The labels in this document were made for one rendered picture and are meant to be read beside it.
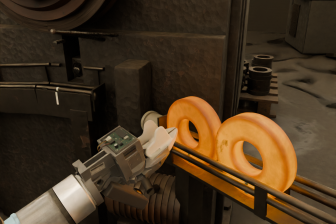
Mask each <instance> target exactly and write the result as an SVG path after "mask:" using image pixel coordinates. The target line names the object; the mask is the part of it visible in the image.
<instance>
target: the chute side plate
mask: <svg viewBox="0 0 336 224"><path fill-rule="evenodd" d="M55 92H57V97H58V104H57V99H56V93H55ZM70 110H77V111H85V112H87V118H88V121H91V122H93V121H94V120H93V110H92V101H91V95H89V94H80V93H71V92H63V91H54V90H46V89H35V88H0V113H20V114H42V115H49V116H56V117H63V118H70V119H71V113H70Z"/></svg>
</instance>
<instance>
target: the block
mask: <svg viewBox="0 0 336 224"><path fill-rule="evenodd" d="M114 80H115V94H116V108H117V122H118V126H120V127H121V128H124V129H125V130H127V131H130V132H131V134H132V135H134V136H135V137H136V138H138V137H140V136H141V135H142V134H143V131H144V130H143V129H142V127H141V120H142V117H143V115H144V114H145V113H146V112H148V111H152V85H151V63H150V61H148V60H139V59H127V60H125V61H124V62H122V63H120V64H118V65H117V66H115V68H114Z"/></svg>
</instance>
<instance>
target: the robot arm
mask: <svg viewBox="0 0 336 224"><path fill-rule="evenodd" d="M177 134H178V129H177V128H176V127H171V128H167V129H165V128H164V127H163V126H160V127H158V126H157V125H156V124H155V123H154V121H152V120H148V121H147V122H145V124H144V127H143V133H142V135H141V136H140V137H138V138H137V137H135V136H134V135H132V134H131V133H130V132H128V131H127V130H125V129H124V128H123V127H121V126H120V125H119V126H118V127H116V128H115V129H113V130H112V131H110V132H109V133H107V134H106V135H104V136H103V137H101V138H100V139H98V140H97V142H98V146H97V150H98V152H99V153H97V154H96V155H94V156H93V157H91V158H90V159H89V160H87V161H86V162H84V163H82V162H81V161H80V160H79V159H78V160H77V161H76V162H74V163H73V164H72V165H73V167H74V168H75V170H76V172H75V176H74V175H73V174H71V175H69V176H68V177H67V178H65V179H64V180H62V181H61V182H59V183H58V184H57V185H55V186H54V187H52V188H51V189H49V190H48V191H46V192H45V193H43V194H42V195H41V196H39V197H38V198H36V199H35V200H33V201H32V202H30V203H29V204H28V205H26V206H25V207H23V208H22V209H20V210H19V211H17V212H16V213H13V214H11V215H10V217H9V218H8V219H6V220H5V221H3V220H2V218H1V217H0V224H78V223H79V222H80V221H82V220H83V219H84V218H86V217H87V216H88V215H89V214H91V213H92V212H93V211H94V210H96V205H97V206H99V205H100V204H101V203H103V202H104V199H103V197H102V195H101V194H100V192H102V194H103V195H104V196H105V197H107V198H109V199H112V200H115V201H118V202H120V203H123V204H126V205H129V206H131V207H134V208H137V209H140V210H143V209H144V208H145V207H146V205H147V204H148V202H149V200H148V199H147V198H146V197H145V196H144V194H143V192H142V191H141V190H140V189H138V188H134V187H131V186H129V185H130V184H136V183H137V182H138V181H140V180H141V179H143V178H147V177H148V176H149V175H150V174H152V173H153V172H155V171H156V170H158V169H159V168H160V167H161V166H162V164H163V163H164V161H165V160H166V158H167V157H168V155H169V153H170V150H171V149H172V147H173V145H174V142H175V140H176V137H177ZM99 146H100V149H99ZM144 155H146V156H147V157H148V158H145V156H144Z"/></svg>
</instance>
